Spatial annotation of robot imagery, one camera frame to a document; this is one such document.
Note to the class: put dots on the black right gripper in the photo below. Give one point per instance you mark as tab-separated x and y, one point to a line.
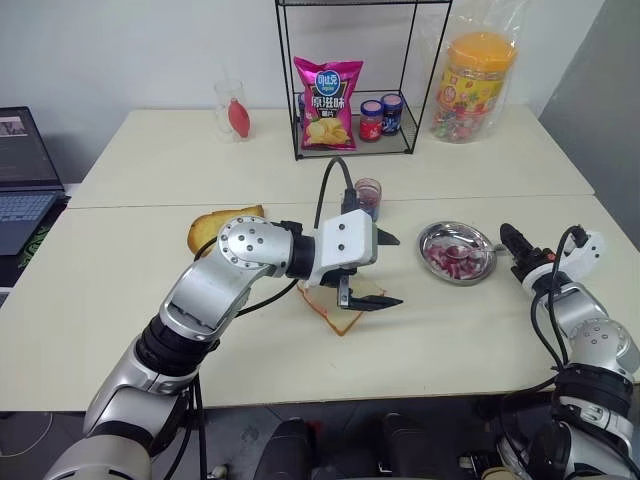
537	261

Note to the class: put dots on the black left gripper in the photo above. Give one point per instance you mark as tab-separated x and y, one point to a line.
342	279

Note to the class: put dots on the metal spoon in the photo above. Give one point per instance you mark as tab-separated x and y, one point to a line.
457	251

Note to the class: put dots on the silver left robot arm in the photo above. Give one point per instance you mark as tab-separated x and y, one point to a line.
220	285

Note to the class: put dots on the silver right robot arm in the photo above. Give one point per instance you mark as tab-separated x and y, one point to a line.
600	340

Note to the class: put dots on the white bread slice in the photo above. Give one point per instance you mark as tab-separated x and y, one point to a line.
345	320

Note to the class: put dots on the red jam pieces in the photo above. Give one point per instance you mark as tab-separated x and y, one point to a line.
442	260

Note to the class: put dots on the open glass jam jar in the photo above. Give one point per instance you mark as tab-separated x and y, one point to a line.
369	197

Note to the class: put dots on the red label jam jar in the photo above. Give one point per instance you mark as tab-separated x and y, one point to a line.
370	122

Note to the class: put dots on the blue label jam jar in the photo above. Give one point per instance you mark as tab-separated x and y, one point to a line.
392	115

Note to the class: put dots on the toasted brown bread piece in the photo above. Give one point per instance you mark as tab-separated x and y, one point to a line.
210	227

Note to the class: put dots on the metal bowl with red food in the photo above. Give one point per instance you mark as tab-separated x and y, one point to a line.
440	235

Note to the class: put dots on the orange lid candy jar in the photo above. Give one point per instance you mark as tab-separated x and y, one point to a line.
472	85

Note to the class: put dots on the pink potato chips bag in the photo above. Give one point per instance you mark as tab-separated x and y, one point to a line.
327	107

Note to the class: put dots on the dark rounded shape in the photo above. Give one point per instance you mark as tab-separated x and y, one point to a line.
415	445
290	450

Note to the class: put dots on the red object in cup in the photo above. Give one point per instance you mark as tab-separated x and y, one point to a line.
238	117

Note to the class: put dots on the clear plastic bag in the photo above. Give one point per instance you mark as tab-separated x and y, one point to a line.
500	20

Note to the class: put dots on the clear glass cup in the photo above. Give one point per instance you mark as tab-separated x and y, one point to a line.
222	112

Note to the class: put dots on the black green patterned mat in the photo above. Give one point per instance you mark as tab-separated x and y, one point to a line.
42	232

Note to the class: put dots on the dark grey laptop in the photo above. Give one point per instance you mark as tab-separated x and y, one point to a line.
25	165

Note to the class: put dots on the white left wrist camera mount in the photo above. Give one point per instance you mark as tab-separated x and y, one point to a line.
345	240

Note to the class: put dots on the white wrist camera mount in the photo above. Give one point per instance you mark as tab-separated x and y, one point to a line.
345	240
592	250

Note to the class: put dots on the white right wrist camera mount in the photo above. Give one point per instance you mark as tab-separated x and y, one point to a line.
592	250

